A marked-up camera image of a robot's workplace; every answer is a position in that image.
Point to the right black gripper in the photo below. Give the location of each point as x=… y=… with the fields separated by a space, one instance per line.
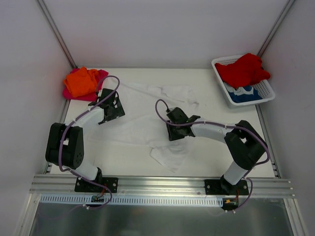
x=173 y=132

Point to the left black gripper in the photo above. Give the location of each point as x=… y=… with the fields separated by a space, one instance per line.
x=114 y=111

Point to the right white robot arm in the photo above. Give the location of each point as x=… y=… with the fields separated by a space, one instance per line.
x=245 y=145

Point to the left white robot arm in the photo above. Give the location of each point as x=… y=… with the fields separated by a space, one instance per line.
x=65 y=145

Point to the pink folded t shirt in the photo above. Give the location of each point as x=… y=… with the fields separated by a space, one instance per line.
x=91 y=96

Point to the orange folded t shirt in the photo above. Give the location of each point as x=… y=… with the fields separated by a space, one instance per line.
x=81 y=82

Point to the blue white t shirt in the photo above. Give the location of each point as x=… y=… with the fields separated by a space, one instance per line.
x=242 y=94

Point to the red crumpled t shirt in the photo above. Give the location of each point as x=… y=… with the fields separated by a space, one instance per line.
x=245 y=71

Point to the white plastic basket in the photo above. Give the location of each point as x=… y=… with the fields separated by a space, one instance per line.
x=263 y=88

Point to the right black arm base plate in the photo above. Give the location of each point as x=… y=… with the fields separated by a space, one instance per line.
x=222 y=187

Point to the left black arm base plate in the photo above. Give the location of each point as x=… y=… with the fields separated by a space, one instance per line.
x=97 y=185

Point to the aluminium front rail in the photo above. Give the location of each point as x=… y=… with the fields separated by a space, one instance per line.
x=163 y=186

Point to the white slotted cable duct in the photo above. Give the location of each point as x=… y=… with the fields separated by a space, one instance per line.
x=132 y=200

